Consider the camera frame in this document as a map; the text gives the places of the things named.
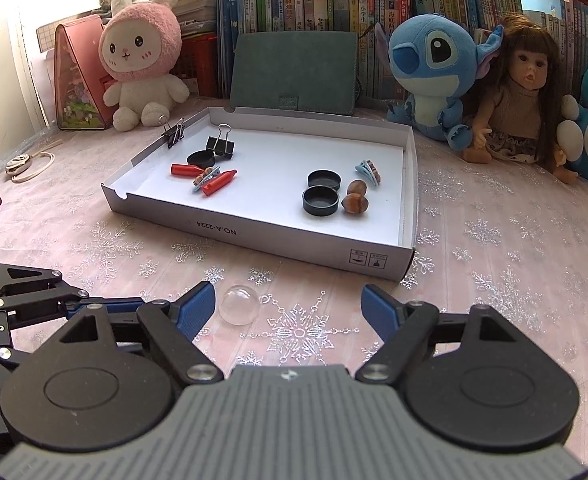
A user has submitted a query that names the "clear plastic dome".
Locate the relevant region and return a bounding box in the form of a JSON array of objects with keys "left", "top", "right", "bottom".
[{"left": 218, "top": 285, "right": 260, "bottom": 326}]

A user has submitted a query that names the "brown walnut front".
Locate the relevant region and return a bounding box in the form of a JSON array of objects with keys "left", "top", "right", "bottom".
[{"left": 342, "top": 193, "right": 369, "bottom": 214}]

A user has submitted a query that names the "brown walnut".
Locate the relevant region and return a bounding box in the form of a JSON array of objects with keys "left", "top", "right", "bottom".
[
  {"left": 342, "top": 193, "right": 369, "bottom": 214},
  {"left": 347, "top": 179, "right": 368, "bottom": 196}
]

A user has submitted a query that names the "black round cup lid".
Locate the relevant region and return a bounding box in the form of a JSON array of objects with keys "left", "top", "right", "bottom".
[{"left": 302, "top": 185, "right": 338, "bottom": 217}]

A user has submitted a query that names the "blue bear figurine charm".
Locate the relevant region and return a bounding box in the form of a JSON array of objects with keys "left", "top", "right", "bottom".
[{"left": 355, "top": 159, "right": 382, "bottom": 186}]

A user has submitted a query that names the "black ring cap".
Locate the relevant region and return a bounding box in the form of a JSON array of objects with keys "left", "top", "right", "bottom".
[{"left": 187, "top": 150, "right": 216, "bottom": 169}]

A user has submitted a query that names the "black round lid shallow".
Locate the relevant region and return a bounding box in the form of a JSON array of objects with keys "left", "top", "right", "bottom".
[{"left": 307, "top": 169, "right": 342, "bottom": 191}]

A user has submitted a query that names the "large black binder clip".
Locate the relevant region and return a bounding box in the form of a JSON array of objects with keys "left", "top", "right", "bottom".
[{"left": 206, "top": 122, "right": 234, "bottom": 160}]

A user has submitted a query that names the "white cardboard tray box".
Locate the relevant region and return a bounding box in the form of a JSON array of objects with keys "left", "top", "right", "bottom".
[{"left": 102, "top": 106, "right": 419, "bottom": 282}]

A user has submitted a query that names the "small black binder clip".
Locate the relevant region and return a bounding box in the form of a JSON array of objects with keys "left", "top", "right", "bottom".
[{"left": 158, "top": 115, "right": 183, "bottom": 148}]

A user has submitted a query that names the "pink house-shaped box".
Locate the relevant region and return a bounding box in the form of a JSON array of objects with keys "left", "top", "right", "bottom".
[{"left": 54, "top": 14, "right": 116, "bottom": 130}]

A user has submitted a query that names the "brown-haired doll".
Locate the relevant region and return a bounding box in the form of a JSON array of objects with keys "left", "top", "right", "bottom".
[{"left": 462, "top": 13, "right": 578, "bottom": 184}]

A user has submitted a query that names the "pink bunny plush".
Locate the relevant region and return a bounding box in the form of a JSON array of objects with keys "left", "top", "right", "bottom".
[{"left": 99, "top": 0, "right": 190, "bottom": 132}]

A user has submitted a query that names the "blue Stitch plush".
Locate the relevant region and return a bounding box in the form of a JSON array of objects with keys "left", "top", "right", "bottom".
[{"left": 374, "top": 14, "right": 503, "bottom": 152}]

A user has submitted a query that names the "green notebook case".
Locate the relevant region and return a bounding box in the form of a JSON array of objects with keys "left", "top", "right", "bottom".
[{"left": 230, "top": 30, "right": 358, "bottom": 115}]

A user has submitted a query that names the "beige cord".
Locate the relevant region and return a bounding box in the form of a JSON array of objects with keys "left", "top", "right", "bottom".
[{"left": 4, "top": 150, "right": 57, "bottom": 184}]

